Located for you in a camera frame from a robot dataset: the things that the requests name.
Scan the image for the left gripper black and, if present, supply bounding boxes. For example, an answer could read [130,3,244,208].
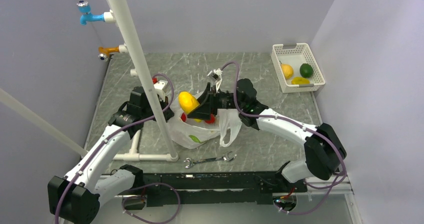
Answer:
[141,94,175,124]

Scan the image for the white PVC pipe frame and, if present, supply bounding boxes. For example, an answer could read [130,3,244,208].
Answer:
[0,0,179,162]

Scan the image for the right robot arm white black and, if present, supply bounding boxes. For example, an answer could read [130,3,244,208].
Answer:
[187,78,347,192]

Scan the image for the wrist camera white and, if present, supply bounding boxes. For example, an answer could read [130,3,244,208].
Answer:
[207,68,223,92]
[152,77,168,101]

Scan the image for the aluminium rail frame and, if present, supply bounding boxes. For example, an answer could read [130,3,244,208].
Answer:
[52,175,364,224]

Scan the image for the white perforated plastic basket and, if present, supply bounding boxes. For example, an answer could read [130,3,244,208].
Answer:
[271,43,326,93]

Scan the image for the blue plastic faucet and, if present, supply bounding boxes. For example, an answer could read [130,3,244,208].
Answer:
[76,0,105,26]

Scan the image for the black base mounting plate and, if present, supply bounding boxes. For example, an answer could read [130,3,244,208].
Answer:
[122,171,308,207]

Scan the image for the orange plastic faucet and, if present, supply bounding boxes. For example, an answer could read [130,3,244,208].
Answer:
[98,46,120,62]

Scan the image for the red fake tomato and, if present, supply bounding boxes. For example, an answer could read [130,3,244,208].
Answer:
[180,113,187,123]

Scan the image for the green fake lime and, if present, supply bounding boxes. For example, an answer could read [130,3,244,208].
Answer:
[299,63,314,79]

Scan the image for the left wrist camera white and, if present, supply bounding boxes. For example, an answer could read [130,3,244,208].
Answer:
[152,77,168,101]

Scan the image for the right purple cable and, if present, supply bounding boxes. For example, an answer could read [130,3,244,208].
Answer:
[220,61,348,216]

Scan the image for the silver open-end wrench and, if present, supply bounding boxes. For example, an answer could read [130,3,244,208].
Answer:
[183,151,237,169]

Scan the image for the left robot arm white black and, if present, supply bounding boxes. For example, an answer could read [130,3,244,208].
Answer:
[47,86,154,224]

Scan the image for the translucent white plastic bag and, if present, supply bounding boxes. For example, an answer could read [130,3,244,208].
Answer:
[167,93,242,149]

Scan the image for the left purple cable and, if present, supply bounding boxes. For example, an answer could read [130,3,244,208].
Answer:
[53,73,181,224]

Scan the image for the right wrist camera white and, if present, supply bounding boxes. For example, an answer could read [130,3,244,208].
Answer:
[207,68,223,92]

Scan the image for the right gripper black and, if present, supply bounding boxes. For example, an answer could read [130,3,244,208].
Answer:
[188,82,245,121]

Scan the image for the yellow fake mango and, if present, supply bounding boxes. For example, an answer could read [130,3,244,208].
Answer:
[291,76,310,85]

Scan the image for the purple cable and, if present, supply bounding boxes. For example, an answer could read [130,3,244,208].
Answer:
[220,61,348,216]
[53,73,181,224]

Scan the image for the small yellow fake fruit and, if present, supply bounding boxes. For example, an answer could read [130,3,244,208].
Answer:
[178,91,200,117]

